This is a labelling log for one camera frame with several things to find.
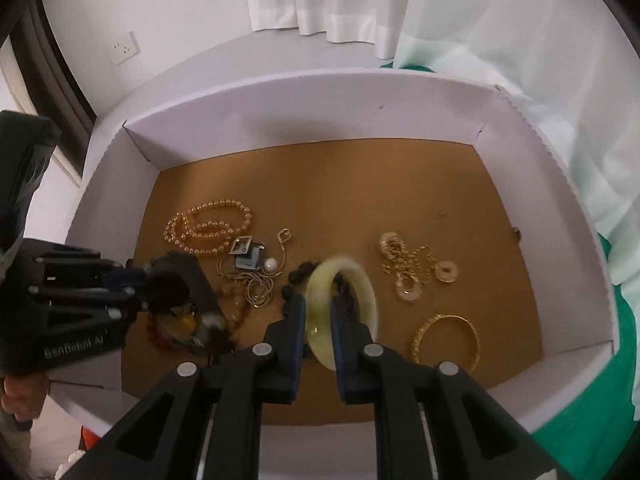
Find dark door frame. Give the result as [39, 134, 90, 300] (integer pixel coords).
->
[10, 0, 97, 131]

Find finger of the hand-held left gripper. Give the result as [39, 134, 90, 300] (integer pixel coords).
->
[22, 241, 149, 287]
[30, 285, 152, 331]

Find gold chain with rings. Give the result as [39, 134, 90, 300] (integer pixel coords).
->
[377, 231, 461, 305]

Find silver square pendant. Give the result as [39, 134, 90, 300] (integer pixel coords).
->
[229, 234, 267, 272]

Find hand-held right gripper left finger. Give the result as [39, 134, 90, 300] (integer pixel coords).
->
[60, 294, 307, 480]

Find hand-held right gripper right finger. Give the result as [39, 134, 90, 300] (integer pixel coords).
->
[327, 294, 556, 480]

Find green velvet cloth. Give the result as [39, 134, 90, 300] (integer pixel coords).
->
[377, 59, 640, 480]

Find amber bead necklace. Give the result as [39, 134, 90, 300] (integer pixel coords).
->
[164, 200, 253, 256]

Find pearl pendant necklace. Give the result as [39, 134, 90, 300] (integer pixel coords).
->
[216, 229, 293, 308]

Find white cardboard box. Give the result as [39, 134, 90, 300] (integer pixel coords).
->
[47, 67, 621, 480]

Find white wall socket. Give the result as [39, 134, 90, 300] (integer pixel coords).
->
[111, 31, 140, 66]

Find gold bangle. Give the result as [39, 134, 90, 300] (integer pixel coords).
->
[411, 313, 481, 373]

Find black bead bracelet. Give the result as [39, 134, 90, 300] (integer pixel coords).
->
[281, 259, 361, 321]

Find red bead bracelet with tassel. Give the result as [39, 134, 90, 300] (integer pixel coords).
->
[145, 305, 241, 361]

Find person's left hand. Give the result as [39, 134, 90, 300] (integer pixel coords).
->
[0, 375, 52, 424]

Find pale bead bracelet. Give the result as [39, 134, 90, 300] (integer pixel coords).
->
[217, 284, 253, 333]

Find pale jade bangle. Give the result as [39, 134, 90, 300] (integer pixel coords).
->
[304, 255, 380, 373]

